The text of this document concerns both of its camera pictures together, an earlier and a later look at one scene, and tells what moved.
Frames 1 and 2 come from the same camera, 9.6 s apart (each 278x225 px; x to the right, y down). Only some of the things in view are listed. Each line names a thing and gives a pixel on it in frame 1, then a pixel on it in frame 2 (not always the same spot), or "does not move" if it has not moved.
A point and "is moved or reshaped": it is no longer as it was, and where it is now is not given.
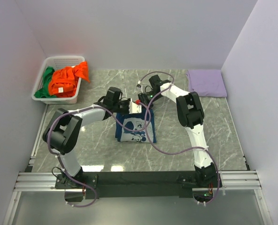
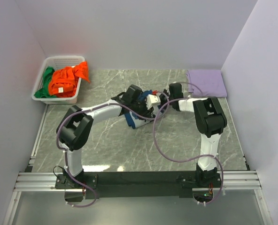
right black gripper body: x=145 y=99 -> x=164 y=100
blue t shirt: x=135 y=121 is moved or reshaped
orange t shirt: x=64 y=82 does not move
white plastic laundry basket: x=57 y=63 does not move
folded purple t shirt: x=208 y=83 does not move
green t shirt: x=45 y=92 does not move
